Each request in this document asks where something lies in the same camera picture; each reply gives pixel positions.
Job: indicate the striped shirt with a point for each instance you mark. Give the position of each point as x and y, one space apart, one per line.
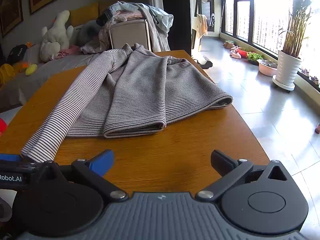
137 92

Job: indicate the yellow cushion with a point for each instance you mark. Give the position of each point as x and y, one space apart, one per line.
104 8
83 15

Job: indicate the pink cloth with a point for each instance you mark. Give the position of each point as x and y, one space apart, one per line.
67 51

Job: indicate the grey soft bundle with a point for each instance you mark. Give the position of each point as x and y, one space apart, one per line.
87 31

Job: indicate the yellow-green soft toy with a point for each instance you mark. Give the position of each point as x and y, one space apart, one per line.
31 69

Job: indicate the pink basin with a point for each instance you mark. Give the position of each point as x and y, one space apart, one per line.
267 68

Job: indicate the yellow and orange plush toy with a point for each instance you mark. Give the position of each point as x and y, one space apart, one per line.
8 73

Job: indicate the red object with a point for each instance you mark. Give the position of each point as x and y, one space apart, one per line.
2 127

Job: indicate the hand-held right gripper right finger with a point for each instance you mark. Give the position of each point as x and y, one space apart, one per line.
221 163

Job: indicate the red basin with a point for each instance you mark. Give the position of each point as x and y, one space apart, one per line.
242 52

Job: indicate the sofa with grey cover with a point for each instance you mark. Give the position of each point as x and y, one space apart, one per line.
22 87

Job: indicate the black slipper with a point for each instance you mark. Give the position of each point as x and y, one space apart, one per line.
206 63

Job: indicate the white plush toy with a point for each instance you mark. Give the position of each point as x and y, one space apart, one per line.
53 40

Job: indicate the black cap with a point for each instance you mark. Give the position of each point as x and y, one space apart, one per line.
17 53

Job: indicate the pink slippers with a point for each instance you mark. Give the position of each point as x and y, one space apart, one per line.
235 53

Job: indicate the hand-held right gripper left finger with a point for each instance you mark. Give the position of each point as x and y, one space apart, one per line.
101 164

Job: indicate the pile of clothes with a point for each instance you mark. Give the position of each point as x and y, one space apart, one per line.
140 12

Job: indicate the tray of green plants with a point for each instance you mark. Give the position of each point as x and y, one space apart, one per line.
254 57

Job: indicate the potted palm in white pot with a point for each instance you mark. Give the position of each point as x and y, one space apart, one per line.
287 67

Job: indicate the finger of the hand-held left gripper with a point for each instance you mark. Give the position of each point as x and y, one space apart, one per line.
10 157

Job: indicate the hanging beige garment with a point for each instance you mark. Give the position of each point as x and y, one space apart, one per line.
202 25

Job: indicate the small shoe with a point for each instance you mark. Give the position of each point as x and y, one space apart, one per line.
315 80
305 72

